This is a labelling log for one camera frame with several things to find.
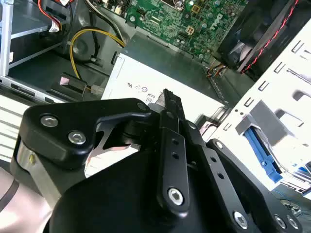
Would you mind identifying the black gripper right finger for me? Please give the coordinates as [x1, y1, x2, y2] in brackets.
[173, 93, 304, 233]

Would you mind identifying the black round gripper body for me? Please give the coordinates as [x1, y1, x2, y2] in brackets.
[48, 118, 235, 233]

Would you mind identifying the hard disk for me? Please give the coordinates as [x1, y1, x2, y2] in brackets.
[244, 125, 309, 186]

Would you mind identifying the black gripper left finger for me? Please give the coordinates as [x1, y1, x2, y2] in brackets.
[13, 88, 192, 216]

